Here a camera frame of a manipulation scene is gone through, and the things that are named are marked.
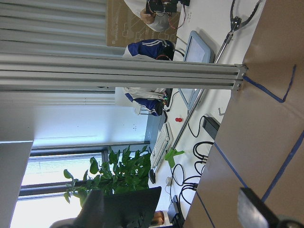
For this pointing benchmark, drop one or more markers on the black monitor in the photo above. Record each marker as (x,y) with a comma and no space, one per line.
(134,209)

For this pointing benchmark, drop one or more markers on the black teleoperation controller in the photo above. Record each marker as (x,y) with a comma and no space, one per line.
(165,101)
(159,6)

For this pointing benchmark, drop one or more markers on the green potted plant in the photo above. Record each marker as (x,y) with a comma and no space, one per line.
(124,172)

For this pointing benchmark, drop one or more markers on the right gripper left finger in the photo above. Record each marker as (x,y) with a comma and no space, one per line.
(91,214)

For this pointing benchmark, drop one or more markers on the metal reacher grabber tool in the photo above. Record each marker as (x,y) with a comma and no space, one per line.
(215,77)

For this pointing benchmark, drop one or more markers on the white keyboard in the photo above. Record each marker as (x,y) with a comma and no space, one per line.
(163,144)

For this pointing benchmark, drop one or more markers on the black power adapter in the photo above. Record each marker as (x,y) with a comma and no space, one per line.
(211,126)

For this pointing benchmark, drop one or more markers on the blue teach pendant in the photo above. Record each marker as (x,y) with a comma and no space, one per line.
(197,51)

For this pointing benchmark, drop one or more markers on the aluminium frame post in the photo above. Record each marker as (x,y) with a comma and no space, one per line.
(22,71)

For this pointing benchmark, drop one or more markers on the person in blue jacket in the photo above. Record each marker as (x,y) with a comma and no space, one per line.
(158,49)

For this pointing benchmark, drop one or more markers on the person in white hoodie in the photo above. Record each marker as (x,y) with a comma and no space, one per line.
(156,23)

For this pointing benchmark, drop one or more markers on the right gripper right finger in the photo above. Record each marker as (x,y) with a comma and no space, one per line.
(252,212)

